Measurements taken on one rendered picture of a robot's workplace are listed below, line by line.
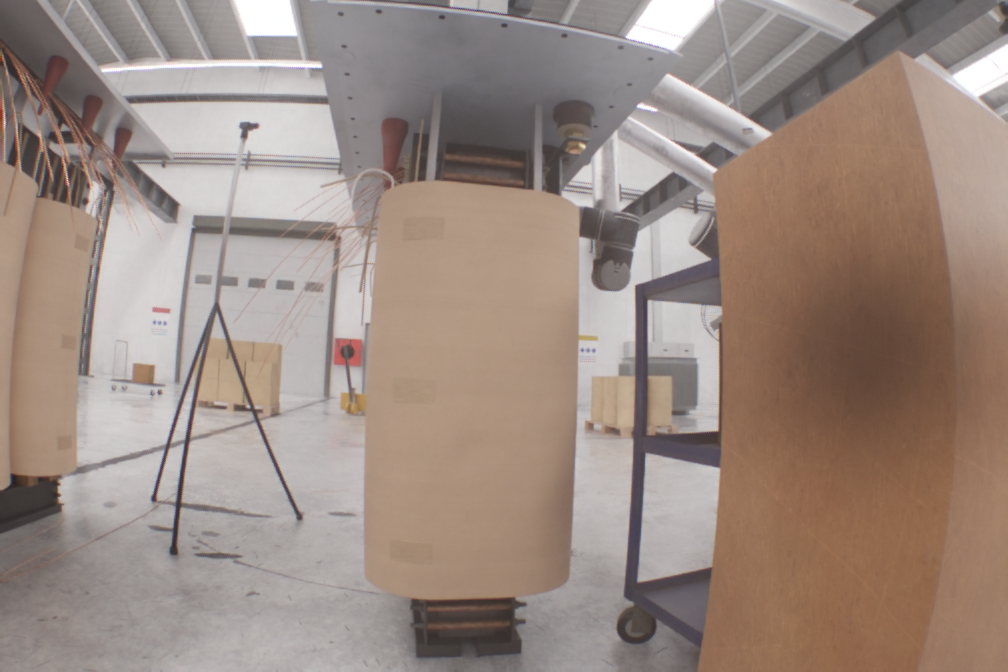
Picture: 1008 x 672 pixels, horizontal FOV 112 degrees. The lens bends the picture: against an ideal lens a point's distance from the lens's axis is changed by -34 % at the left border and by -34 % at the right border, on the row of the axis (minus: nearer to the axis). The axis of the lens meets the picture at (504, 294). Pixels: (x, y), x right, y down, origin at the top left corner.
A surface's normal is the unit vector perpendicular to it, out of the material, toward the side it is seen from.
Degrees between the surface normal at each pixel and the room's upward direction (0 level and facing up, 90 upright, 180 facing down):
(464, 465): 90
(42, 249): 90
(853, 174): 90
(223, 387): 90
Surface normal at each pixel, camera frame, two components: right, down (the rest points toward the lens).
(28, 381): 0.75, -0.09
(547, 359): 0.44, -0.14
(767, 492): -0.98, -0.07
